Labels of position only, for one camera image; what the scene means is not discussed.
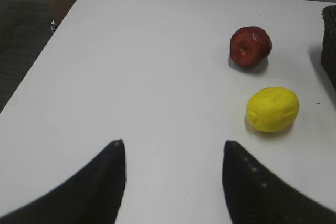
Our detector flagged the black woven basket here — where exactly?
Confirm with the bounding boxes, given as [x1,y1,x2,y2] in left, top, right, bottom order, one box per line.
[321,5,336,88]

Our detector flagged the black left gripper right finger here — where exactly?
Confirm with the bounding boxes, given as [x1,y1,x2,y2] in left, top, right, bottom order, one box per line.
[223,141,335,223]

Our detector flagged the red apple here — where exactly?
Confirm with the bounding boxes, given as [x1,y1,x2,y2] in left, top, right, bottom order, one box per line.
[229,26,272,68]

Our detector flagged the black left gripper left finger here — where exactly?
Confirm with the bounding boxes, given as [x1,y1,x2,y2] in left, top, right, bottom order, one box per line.
[1,140,126,223]

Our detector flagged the yellow lemon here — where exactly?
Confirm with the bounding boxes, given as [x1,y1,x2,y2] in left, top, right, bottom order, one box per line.
[246,87,300,133]

